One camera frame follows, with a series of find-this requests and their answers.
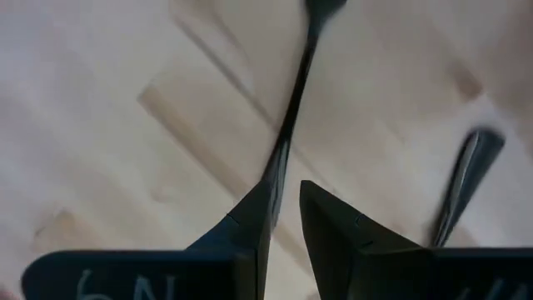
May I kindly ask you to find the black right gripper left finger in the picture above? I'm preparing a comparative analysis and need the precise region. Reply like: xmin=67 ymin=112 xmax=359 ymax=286
xmin=20 ymin=178 xmax=276 ymax=300

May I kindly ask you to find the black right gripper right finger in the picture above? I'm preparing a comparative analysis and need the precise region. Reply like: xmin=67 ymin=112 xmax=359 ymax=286
xmin=299 ymin=179 xmax=533 ymax=300

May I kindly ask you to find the black metal fork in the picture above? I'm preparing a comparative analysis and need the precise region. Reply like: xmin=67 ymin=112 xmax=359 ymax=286
xmin=428 ymin=127 xmax=506 ymax=248
xmin=260 ymin=0 xmax=349 ymax=230

